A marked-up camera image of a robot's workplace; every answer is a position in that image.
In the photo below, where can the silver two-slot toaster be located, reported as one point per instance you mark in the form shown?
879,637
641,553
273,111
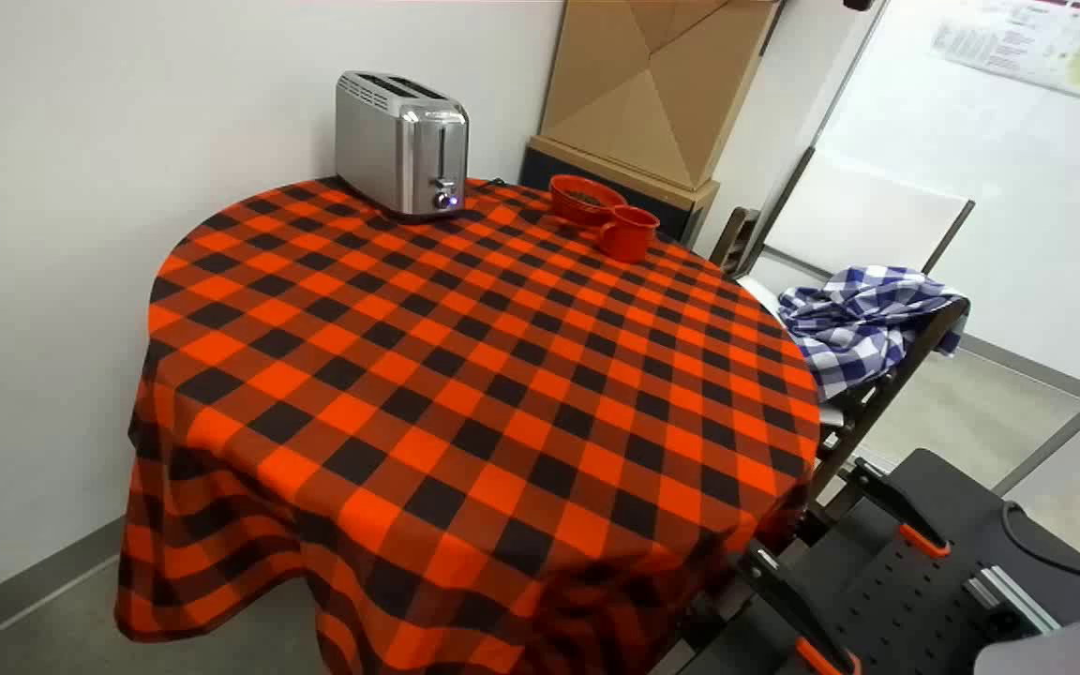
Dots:
392,138

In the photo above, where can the orange black plaid tablecloth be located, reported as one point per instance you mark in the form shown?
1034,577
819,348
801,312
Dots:
466,423

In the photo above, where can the red cup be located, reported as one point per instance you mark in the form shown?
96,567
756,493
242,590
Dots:
578,195

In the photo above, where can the brown cardboard box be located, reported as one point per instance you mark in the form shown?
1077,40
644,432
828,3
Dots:
646,80

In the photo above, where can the blue white checkered cloth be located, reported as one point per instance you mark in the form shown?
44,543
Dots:
863,320

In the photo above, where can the black folding rack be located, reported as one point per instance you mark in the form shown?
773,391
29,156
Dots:
872,397

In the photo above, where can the black perforated workbench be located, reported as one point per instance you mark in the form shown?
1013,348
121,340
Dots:
901,601

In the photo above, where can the white whiteboard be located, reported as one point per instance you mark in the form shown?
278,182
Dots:
1013,212

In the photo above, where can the paper poster with chart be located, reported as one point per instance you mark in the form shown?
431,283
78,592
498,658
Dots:
1059,46

